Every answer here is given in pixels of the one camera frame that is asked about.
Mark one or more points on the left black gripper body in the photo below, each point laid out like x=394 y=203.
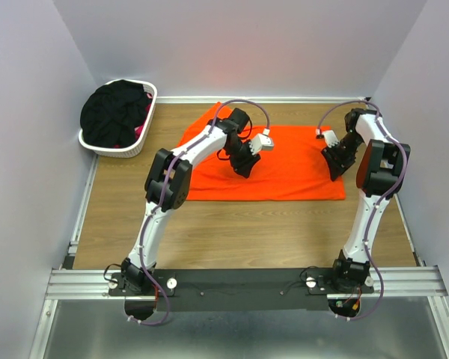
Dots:
x=240 y=156

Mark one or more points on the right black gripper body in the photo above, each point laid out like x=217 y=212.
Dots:
x=342 y=152

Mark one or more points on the orange t-shirt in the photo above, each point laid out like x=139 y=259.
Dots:
x=294 y=170

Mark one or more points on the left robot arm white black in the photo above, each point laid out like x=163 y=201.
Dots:
x=168 y=183

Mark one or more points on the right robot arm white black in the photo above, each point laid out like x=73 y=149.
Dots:
x=379 y=177

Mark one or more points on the pink garment in basket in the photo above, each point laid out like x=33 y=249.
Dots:
x=142 y=127

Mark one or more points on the white laundry basket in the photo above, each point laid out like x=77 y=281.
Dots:
x=135 y=149

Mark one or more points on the black garment in basket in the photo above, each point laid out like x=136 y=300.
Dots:
x=111 y=115

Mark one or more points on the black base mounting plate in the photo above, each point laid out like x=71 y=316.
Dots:
x=193 y=290

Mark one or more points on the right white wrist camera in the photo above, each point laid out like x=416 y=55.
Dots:
x=327 y=137

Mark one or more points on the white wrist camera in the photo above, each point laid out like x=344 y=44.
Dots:
x=261 y=142
x=327 y=137

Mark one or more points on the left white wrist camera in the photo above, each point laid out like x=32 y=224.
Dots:
x=261 y=142

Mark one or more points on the aluminium rail frame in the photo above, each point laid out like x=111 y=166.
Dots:
x=70 y=284

